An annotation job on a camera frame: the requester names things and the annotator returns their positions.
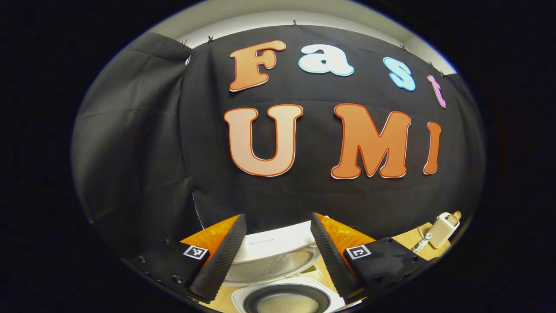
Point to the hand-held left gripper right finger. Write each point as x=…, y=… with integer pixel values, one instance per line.
x=330, y=261

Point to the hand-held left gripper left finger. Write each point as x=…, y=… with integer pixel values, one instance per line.
x=226, y=256

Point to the white rice cooker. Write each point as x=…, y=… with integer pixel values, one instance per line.
x=269, y=241

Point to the heap of white rice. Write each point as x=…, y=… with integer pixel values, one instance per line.
x=286, y=304

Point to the small divided sauce dish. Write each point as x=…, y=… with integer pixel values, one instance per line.
x=310, y=270

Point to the white drink bottle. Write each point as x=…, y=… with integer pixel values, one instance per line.
x=423, y=243

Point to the white toaster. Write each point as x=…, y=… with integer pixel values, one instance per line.
x=441, y=230

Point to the black backdrop cloth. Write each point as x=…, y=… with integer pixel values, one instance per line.
x=152, y=152

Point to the toast slice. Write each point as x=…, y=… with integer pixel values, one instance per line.
x=456, y=214

